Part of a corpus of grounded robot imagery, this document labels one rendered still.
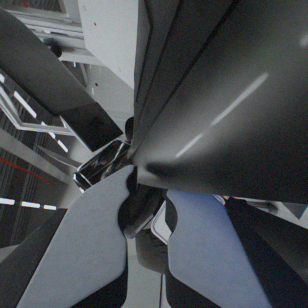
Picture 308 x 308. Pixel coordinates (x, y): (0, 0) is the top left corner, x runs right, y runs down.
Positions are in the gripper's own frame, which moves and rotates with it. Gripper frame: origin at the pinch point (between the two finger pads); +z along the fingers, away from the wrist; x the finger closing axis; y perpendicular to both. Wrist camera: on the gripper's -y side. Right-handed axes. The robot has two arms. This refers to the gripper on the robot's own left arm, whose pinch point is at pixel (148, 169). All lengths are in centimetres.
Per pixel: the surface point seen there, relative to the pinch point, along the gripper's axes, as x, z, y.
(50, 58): -15.9, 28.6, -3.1
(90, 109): -8.7, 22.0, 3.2
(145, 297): 0, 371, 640
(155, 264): 2.1, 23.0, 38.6
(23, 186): -498, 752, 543
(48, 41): -33, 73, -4
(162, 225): 2.0, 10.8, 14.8
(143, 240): -0.5, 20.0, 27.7
